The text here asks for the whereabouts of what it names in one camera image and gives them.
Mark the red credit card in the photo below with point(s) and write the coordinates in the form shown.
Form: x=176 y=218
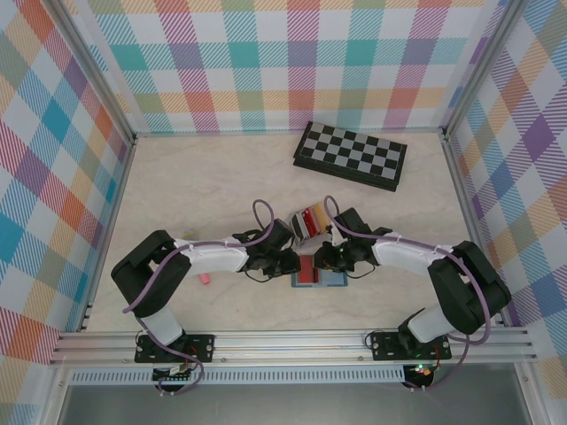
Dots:
x=306 y=268
x=311 y=221

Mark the teal card holder booklet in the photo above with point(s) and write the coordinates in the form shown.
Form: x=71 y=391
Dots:
x=330 y=279

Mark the grey credit card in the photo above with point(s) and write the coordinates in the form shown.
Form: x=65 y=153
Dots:
x=299 y=226

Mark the tan credit card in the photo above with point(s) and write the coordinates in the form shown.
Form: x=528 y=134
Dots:
x=320 y=212

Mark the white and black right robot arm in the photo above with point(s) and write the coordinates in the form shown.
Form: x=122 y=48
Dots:
x=398 y=254

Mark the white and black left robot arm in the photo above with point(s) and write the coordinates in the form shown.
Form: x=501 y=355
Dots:
x=212 y=257

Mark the pink marker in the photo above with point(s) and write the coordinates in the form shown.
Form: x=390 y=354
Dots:
x=205 y=279

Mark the small yellow translucent object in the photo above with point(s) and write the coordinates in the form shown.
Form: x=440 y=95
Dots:
x=190 y=232

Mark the folded black grey chessboard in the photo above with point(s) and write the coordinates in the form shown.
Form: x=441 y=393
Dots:
x=341 y=146

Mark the small right circuit board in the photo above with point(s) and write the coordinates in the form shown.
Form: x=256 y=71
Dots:
x=423 y=369

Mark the small circuit board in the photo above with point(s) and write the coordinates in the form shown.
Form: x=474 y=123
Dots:
x=423 y=369
x=177 y=371

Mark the small left circuit board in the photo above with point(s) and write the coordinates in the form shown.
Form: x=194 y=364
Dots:
x=177 y=371

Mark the wide aluminium frame rail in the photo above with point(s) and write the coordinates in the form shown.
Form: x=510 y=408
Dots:
x=288 y=347

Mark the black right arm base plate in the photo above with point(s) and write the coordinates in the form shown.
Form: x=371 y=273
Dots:
x=381 y=347

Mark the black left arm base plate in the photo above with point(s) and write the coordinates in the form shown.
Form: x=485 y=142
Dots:
x=204 y=347

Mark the aluminium frame post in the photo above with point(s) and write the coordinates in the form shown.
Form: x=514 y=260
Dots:
x=478 y=66
x=103 y=75

